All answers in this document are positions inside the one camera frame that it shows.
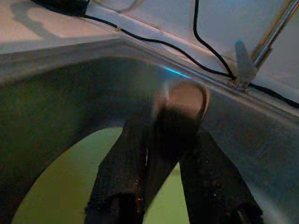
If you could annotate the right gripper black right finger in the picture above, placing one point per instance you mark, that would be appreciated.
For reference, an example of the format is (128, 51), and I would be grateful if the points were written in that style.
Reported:
(215, 186)

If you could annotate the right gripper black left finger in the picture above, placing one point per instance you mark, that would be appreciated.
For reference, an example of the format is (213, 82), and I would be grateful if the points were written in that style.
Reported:
(121, 175)

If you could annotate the green plate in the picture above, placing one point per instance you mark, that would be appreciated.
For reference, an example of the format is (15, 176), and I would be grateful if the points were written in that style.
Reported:
(65, 182)

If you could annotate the stainless steel sink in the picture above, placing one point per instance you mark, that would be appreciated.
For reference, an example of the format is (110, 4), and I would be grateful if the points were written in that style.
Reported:
(58, 93)

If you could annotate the slanted metal rod with clamp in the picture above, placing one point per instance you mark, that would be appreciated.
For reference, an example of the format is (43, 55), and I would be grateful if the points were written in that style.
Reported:
(244, 65)

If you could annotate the black power adapter brick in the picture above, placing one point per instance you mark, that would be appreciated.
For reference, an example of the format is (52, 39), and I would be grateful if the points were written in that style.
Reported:
(65, 5)

